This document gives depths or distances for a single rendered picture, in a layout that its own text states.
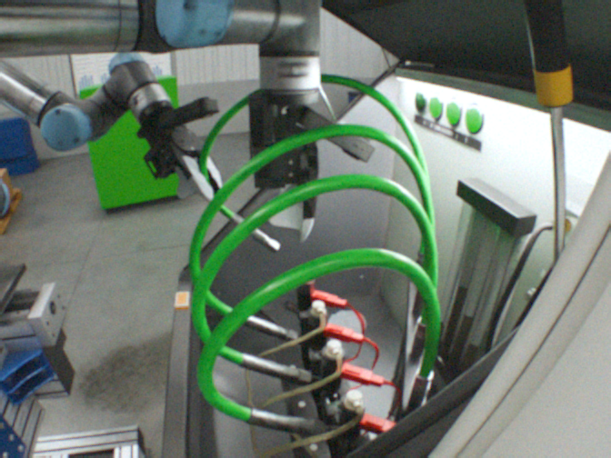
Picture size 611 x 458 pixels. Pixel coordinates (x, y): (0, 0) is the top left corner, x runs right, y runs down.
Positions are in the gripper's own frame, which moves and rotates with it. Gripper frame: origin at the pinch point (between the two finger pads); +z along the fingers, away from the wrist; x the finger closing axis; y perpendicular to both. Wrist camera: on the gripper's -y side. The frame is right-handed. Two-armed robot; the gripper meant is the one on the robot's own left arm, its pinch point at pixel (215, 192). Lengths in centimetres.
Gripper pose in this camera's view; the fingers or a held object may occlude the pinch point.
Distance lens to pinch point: 63.3
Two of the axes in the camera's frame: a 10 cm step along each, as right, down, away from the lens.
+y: -7.2, 5.3, 4.4
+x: -3.9, 2.1, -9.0
